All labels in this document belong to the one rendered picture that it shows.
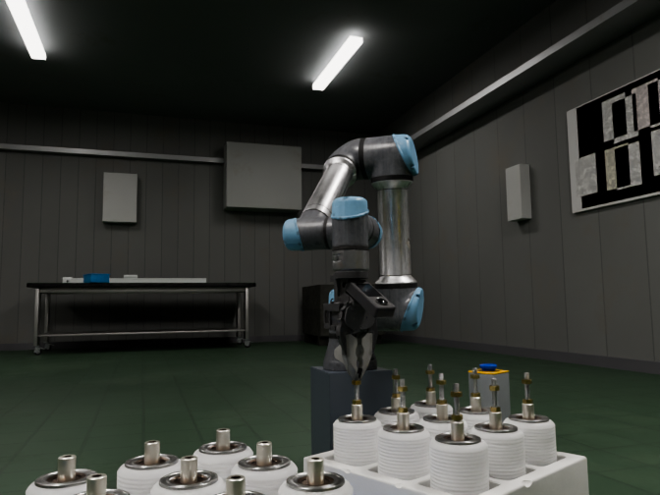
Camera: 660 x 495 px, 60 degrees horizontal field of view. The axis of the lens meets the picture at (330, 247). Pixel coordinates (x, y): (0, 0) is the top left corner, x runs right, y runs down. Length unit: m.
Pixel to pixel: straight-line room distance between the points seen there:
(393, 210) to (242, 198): 5.95
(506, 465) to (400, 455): 0.18
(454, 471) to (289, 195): 6.74
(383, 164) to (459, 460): 0.84
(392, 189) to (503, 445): 0.76
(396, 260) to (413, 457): 0.63
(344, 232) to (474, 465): 0.49
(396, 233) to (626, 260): 3.08
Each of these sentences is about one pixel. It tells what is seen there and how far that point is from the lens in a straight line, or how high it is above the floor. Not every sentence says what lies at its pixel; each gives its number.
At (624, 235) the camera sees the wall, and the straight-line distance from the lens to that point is 4.49.
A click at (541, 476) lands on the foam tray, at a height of 0.18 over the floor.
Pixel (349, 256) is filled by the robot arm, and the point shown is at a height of 0.57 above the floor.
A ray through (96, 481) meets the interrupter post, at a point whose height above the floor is 0.28.
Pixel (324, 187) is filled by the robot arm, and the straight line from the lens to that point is 1.42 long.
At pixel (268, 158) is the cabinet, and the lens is 7.61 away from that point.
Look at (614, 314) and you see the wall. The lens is 4.56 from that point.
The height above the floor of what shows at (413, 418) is 0.24.
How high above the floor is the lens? 0.48
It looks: 6 degrees up
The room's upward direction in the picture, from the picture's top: 1 degrees counter-clockwise
